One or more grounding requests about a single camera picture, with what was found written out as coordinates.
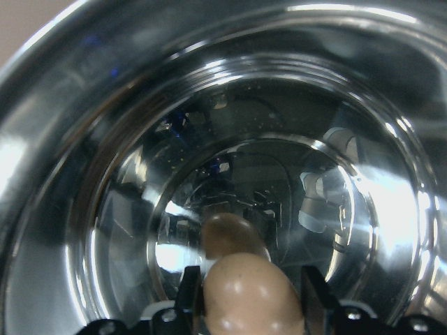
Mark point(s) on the brown egg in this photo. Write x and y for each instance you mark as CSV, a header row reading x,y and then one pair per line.
x,y
246,294

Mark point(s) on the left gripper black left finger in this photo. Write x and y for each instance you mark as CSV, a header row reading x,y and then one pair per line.
x,y
178,316

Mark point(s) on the brown paper table cover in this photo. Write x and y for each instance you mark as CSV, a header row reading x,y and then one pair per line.
x,y
24,24

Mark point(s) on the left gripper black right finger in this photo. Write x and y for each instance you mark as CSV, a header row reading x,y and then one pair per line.
x,y
325,314

